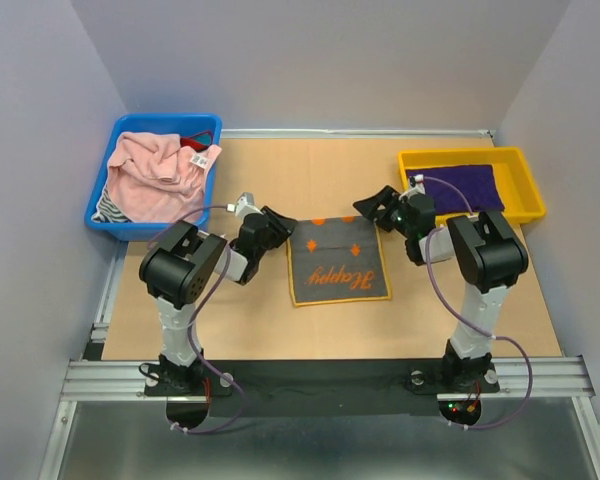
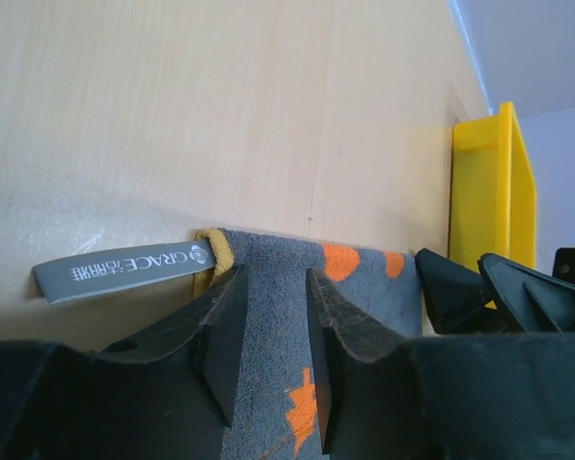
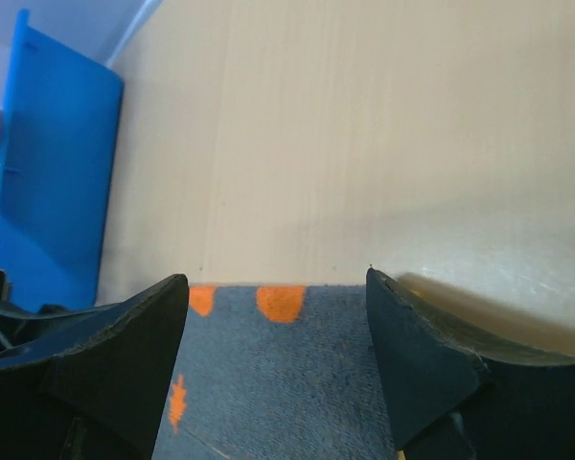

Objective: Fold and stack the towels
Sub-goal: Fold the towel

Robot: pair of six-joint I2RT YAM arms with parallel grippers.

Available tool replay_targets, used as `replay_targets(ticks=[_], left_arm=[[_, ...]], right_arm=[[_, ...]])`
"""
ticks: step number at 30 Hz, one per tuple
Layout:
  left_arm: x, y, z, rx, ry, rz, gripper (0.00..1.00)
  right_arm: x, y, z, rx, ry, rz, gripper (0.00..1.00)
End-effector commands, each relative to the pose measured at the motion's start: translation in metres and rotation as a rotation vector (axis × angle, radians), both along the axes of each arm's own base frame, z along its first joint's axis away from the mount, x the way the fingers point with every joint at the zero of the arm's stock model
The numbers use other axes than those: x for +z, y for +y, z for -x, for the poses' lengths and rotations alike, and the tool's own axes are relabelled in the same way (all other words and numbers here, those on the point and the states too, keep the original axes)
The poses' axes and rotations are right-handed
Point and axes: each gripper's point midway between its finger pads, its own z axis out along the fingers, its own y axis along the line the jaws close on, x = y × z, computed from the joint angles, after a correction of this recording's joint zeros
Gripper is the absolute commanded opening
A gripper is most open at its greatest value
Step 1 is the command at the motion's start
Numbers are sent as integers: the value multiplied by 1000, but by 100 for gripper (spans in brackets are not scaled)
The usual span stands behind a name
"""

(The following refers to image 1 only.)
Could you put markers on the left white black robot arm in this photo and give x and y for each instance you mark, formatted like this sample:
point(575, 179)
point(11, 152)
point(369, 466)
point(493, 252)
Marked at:
point(176, 271)

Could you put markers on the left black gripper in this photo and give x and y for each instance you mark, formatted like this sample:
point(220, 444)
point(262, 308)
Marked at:
point(281, 225)

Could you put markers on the blue plastic bin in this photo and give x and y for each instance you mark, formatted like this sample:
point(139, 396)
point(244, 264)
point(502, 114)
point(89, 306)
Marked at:
point(186, 124)

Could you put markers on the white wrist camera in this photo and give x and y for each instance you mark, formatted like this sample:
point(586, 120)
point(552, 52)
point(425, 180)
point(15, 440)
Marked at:
point(416, 184)
point(243, 206)

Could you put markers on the orange towel with grey spots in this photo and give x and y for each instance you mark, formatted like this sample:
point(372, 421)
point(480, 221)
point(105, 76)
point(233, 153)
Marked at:
point(336, 260)

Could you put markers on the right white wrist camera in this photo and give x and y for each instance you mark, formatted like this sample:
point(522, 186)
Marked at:
point(416, 184)

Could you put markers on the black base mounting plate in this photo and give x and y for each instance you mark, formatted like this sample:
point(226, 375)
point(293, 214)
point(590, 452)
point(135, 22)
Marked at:
point(312, 388)

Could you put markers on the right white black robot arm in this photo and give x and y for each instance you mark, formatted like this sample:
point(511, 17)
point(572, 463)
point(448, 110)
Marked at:
point(490, 257)

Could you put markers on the purple towel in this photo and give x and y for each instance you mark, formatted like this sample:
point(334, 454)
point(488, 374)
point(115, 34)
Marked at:
point(449, 186)

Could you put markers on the pink towel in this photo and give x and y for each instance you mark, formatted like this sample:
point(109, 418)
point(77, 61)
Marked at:
point(152, 179)

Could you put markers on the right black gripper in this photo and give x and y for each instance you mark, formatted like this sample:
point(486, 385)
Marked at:
point(388, 197)

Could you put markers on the yellow plastic tray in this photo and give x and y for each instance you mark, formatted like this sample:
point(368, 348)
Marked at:
point(513, 178)

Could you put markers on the red teal towel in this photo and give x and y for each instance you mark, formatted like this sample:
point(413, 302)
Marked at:
point(199, 142)

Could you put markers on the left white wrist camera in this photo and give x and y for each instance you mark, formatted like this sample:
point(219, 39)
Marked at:
point(243, 206)

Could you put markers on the grey white striped towel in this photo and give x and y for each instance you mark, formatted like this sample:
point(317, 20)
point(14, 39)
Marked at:
point(107, 212)

